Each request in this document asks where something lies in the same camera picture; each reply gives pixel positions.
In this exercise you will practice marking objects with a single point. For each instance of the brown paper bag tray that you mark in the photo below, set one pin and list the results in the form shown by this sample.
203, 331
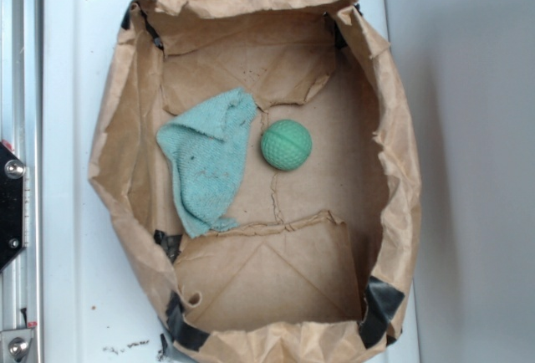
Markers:
319, 266

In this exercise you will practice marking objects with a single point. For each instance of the black metal corner bracket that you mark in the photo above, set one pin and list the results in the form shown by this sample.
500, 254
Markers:
12, 204

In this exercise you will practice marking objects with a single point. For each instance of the light blue terry cloth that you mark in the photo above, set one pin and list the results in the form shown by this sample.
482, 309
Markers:
206, 147

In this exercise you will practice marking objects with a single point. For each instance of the green dimpled rubber ball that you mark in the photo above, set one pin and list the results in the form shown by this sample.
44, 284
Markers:
286, 145

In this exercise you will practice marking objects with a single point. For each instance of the silver metal corner bracket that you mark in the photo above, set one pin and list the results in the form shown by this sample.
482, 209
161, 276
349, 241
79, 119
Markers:
16, 345

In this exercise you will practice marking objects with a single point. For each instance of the aluminium frame rail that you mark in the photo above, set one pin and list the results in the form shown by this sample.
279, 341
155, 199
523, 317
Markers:
21, 126

